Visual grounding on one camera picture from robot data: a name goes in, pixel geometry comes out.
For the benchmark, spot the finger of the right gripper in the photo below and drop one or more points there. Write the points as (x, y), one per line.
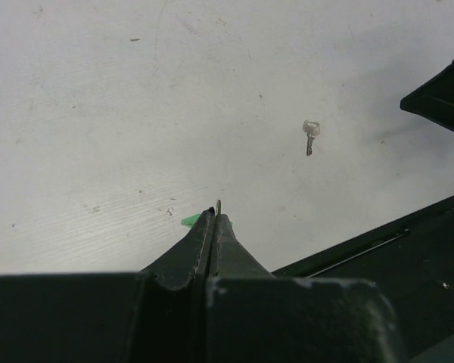
(434, 100)

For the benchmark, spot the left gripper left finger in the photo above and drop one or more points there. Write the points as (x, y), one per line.
(184, 265)

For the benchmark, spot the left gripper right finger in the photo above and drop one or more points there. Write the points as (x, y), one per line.
(229, 259)

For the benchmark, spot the green key tag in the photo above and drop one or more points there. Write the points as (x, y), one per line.
(191, 220)

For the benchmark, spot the metal keyring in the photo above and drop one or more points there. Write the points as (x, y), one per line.
(218, 208)

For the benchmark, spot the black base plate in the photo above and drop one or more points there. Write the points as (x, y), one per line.
(411, 260)

